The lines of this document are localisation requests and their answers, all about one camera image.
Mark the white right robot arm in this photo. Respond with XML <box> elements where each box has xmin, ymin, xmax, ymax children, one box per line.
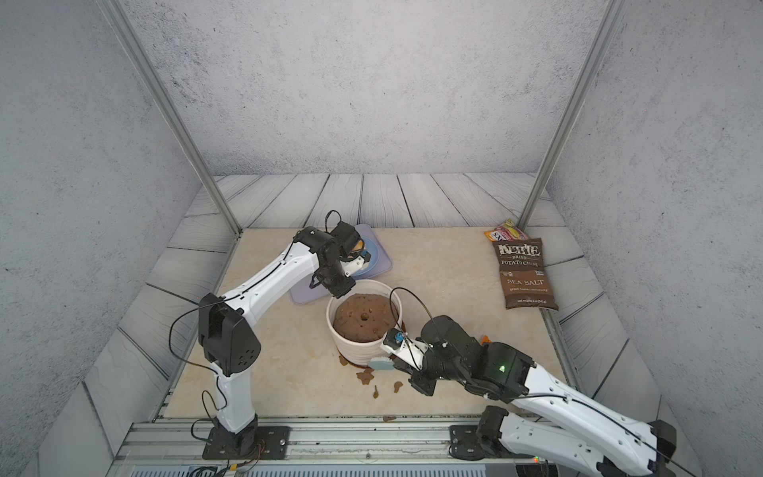
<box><xmin>385</xmin><ymin>315</ymin><xmax>678</xmax><ymax>476</ymax></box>

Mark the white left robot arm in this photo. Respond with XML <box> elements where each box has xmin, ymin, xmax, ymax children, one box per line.
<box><xmin>198</xmin><ymin>221</ymin><xmax>376</xmax><ymax>434</ymax></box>

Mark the brown soil in pot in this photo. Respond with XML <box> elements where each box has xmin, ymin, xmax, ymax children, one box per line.
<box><xmin>332</xmin><ymin>293</ymin><xmax>397</xmax><ymax>343</ymax></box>

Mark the lavender plastic tray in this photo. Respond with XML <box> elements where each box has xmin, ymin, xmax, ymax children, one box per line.
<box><xmin>289</xmin><ymin>224</ymin><xmax>393</xmax><ymax>305</ymax></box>

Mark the blue plate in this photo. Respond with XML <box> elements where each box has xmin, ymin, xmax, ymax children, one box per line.
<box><xmin>354</xmin><ymin>237</ymin><xmax>380</xmax><ymax>277</ymax></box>

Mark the brown Kettle chips bag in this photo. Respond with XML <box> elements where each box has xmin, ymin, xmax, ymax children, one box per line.
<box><xmin>493</xmin><ymin>238</ymin><xmax>560</xmax><ymax>310</ymax></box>

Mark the orange pink snack packet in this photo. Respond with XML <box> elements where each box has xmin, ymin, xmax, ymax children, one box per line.
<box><xmin>484</xmin><ymin>220</ymin><xmax>529</xmax><ymax>242</ymax></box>

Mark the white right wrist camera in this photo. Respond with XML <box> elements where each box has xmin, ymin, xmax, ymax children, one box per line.
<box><xmin>381</xmin><ymin>328</ymin><xmax>427</xmax><ymax>372</ymax></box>

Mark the right aluminium frame post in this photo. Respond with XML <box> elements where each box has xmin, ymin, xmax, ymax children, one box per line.
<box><xmin>519</xmin><ymin>0</ymin><xmax>626</xmax><ymax>230</ymax></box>

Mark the aluminium frame post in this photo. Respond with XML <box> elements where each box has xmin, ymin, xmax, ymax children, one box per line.
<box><xmin>97</xmin><ymin>0</ymin><xmax>242</xmax><ymax>239</ymax></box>
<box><xmin>519</xmin><ymin>0</ymin><xmax>626</xmax><ymax>230</ymax></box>

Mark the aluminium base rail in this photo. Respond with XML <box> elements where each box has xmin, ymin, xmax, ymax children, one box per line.
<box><xmin>106</xmin><ymin>416</ymin><xmax>597</xmax><ymax>477</ymax></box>

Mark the left aluminium frame post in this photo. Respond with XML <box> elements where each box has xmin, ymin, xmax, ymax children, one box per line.
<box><xmin>97</xmin><ymin>0</ymin><xmax>242</xmax><ymax>239</ymax></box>

